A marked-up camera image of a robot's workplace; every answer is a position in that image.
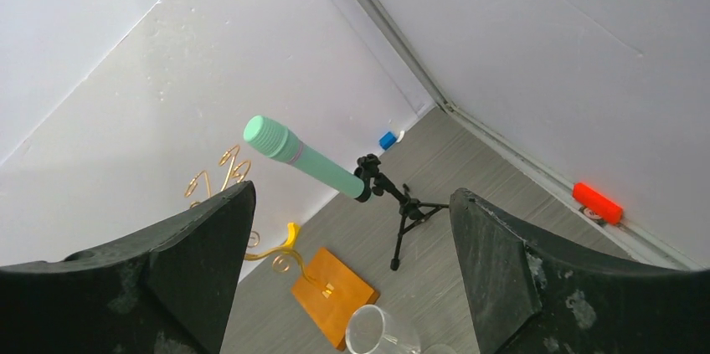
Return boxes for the yellow block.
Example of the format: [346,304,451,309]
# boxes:
[282,222,301,249]

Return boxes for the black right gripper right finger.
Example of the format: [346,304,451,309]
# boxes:
[450,188,709,353]

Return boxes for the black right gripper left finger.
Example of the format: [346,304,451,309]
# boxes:
[1,181,256,353]

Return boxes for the green microphone on tripod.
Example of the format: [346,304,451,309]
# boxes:
[243,115,449,271]

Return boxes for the gold wire glass rack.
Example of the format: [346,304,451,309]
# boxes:
[183,144,381,352]

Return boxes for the small blue block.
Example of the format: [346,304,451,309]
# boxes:
[378,131,399,151]

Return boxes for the clear wine glass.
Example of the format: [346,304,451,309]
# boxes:
[345,305,455,354]

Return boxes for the red block at wall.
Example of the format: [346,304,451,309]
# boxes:
[572,182,624,224]

